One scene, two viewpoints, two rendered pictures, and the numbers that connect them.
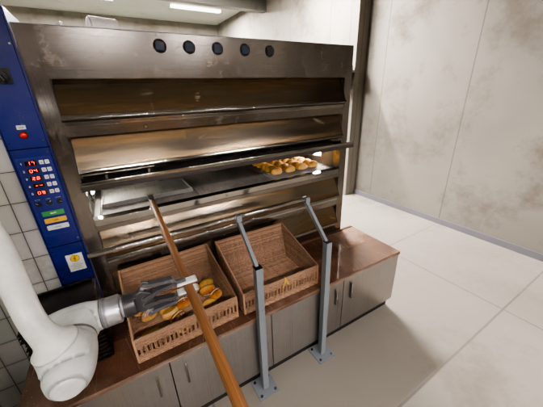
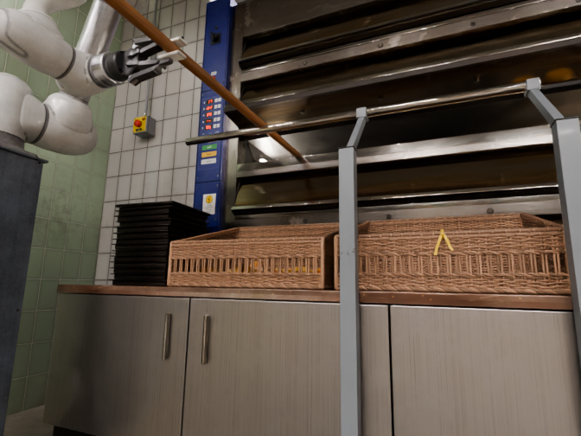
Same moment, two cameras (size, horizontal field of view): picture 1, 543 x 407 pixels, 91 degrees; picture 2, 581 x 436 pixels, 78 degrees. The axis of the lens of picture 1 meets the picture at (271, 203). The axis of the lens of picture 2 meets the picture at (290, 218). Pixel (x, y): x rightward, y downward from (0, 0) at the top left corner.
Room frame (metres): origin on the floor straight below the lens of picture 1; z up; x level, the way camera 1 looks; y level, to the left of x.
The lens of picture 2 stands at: (0.50, -0.55, 0.59)
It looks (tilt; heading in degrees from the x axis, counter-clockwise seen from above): 10 degrees up; 52
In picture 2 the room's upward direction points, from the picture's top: 1 degrees clockwise
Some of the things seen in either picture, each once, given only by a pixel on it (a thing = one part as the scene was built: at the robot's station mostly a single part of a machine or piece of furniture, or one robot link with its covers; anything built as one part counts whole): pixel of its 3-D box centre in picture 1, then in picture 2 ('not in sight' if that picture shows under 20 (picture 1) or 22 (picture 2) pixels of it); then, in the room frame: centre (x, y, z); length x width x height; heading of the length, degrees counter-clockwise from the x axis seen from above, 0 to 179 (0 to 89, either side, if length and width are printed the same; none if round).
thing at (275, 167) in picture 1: (279, 161); not in sight; (2.46, -0.09, 1.21); 0.61 x 0.48 x 0.06; 30
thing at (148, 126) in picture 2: not in sight; (143, 126); (1.01, 1.48, 1.46); 0.10 x 0.07 x 0.10; 120
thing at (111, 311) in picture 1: (112, 310); (109, 69); (0.66, 0.51, 1.19); 0.09 x 0.06 x 0.09; 28
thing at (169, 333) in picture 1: (178, 293); (270, 250); (1.27, 0.57, 0.72); 0.56 x 0.49 x 0.28; 121
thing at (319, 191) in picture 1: (244, 209); (431, 178); (1.79, 0.20, 1.02); 1.79 x 0.11 x 0.19; 120
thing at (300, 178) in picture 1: (241, 190); (430, 146); (1.81, 0.21, 1.16); 1.80 x 0.06 x 0.04; 120
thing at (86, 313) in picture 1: (70, 327); (79, 75); (0.59, 0.60, 1.19); 0.16 x 0.13 x 0.11; 118
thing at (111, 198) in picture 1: (147, 189); not in sight; (1.80, 0.87, 1.20); 0.55 x 0.36 x 0.03; 119
